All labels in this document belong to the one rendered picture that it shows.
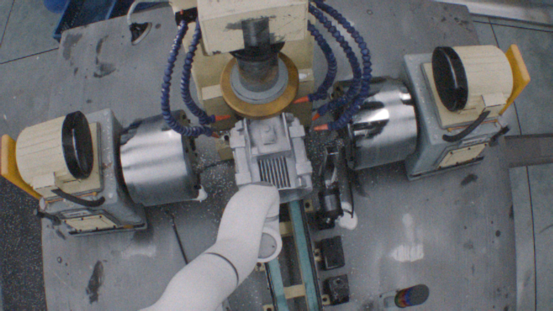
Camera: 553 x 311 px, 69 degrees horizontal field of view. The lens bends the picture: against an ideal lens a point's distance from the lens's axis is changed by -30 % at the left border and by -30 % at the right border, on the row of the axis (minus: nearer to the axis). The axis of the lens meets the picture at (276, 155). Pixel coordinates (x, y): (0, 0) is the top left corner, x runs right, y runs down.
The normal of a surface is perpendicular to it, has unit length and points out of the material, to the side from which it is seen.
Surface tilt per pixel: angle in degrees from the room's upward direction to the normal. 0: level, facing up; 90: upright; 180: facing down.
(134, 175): 32
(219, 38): 90
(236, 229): 23
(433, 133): 0
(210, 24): 90
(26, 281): 0
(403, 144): 58
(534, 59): 0
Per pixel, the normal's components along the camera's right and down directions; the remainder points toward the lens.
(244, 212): -0.14, -0.61
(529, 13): -0.02, -0.31
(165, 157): 0.04, -0.02
